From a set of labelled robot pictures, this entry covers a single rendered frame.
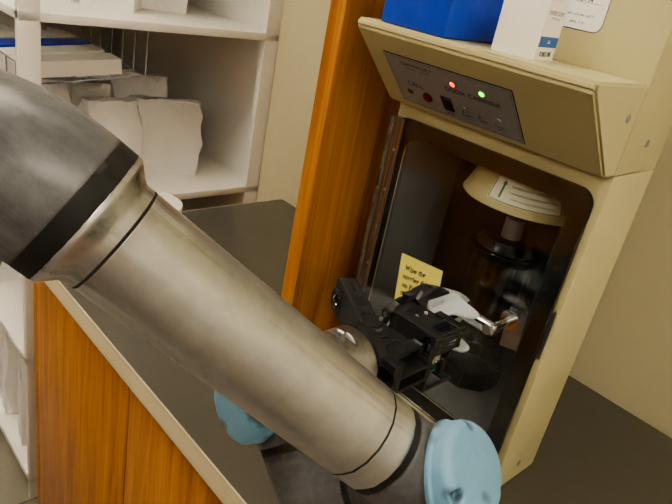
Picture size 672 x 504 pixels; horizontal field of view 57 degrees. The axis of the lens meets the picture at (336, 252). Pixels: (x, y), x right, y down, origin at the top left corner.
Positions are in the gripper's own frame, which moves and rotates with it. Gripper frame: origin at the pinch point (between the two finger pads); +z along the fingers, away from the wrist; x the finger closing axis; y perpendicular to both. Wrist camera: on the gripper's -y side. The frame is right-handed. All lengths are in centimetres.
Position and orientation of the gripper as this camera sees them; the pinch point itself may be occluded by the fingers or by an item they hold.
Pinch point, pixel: (454, 306)
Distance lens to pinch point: 81.4
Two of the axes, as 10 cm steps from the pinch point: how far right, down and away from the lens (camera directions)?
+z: 7.3, -1.6, 6.7
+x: 1.7, -9.0, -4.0
